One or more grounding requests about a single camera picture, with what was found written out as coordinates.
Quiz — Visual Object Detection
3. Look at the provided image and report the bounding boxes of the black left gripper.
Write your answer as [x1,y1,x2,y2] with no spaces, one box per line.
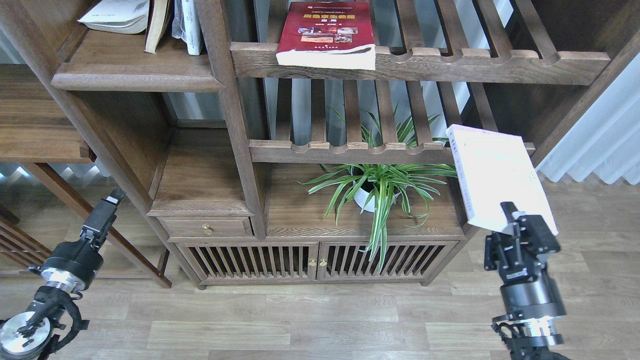
[41,187,126,292]

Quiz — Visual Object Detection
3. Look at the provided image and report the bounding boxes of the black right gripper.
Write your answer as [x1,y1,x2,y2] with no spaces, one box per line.
[484,202,567,321]

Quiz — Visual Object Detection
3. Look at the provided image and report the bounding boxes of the white lavender book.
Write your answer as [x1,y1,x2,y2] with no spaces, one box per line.
[446,124,559,235]

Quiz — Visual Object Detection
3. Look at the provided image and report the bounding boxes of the yellow green book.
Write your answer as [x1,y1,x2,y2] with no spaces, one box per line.
[78,0,150,34]

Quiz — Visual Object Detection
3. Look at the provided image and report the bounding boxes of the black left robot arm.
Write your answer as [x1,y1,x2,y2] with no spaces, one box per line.
[1,187,126,360]

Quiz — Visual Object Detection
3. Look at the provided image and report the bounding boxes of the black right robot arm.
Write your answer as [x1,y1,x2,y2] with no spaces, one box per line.
[484,202,567,360]

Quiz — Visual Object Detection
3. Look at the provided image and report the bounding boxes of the brass drawer knob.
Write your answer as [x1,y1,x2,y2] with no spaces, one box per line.
[201,224,213,236]

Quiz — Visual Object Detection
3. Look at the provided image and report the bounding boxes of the white curtain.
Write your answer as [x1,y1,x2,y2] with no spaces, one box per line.
[535,55,640,185]

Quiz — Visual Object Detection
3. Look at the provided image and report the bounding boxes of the green spider plant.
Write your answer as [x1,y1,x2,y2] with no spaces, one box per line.
[296,102,483,274]

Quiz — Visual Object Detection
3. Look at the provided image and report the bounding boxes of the white plant pot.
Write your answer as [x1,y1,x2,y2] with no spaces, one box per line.
[352,180,401,213]

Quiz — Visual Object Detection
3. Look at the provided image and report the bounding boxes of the dark wooden bookshelf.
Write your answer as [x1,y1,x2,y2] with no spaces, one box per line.
[1,0,639,289]

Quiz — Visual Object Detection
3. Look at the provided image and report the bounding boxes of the tan upright book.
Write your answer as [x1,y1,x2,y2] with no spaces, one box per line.
[144,0,174,54]

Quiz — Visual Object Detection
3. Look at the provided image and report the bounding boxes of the red cover book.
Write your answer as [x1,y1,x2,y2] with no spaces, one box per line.
[276,1,376,71]

